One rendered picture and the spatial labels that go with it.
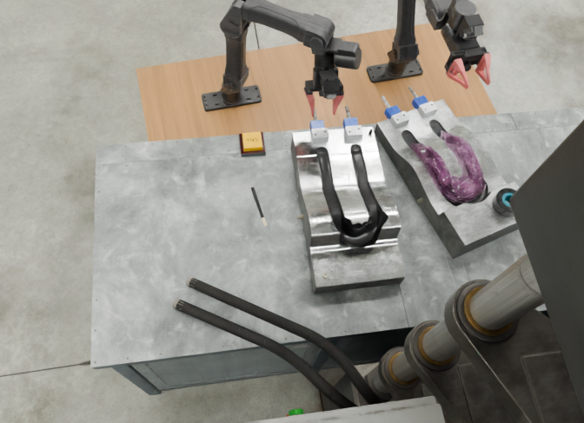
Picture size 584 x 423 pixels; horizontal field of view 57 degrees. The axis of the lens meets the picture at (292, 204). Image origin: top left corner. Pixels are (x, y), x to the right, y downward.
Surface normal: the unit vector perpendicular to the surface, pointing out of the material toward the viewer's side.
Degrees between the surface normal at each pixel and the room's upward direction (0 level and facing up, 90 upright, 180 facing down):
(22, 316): 0
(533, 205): 90
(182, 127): 0
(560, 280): 90
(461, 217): 0
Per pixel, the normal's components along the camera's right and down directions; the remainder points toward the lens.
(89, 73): 0.07, -0.44
